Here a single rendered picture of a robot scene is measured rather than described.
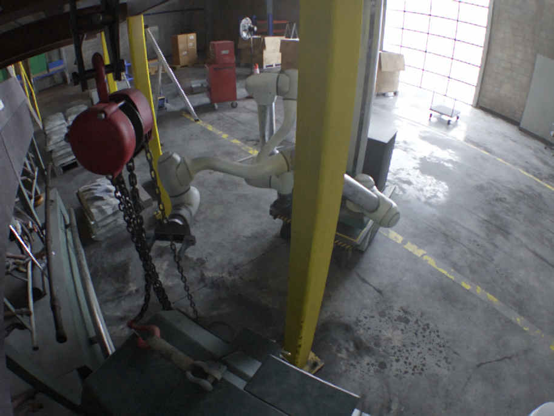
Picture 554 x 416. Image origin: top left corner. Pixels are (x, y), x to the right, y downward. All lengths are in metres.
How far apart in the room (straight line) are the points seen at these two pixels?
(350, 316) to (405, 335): 0.37
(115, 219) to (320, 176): 2.21
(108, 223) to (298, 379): 2.25
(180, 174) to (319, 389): 0.87
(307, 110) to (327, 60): 0.13
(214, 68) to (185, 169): 4.10
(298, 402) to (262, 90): 1.47
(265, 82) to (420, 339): 1.78
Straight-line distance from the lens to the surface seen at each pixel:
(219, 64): 5.20
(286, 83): 1.63
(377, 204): 1.58
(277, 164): 1.26
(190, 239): 1.04
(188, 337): 0.81
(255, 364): 0.81
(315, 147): 0.65
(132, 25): 2.12
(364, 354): 1.75
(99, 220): 2.63
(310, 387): 0.70
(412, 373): 1.80
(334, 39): 0.59
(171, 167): 1.11
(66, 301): 1.44
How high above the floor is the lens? 1.54
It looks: 36 degrees down
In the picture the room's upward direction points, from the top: 1 degrees clockwise
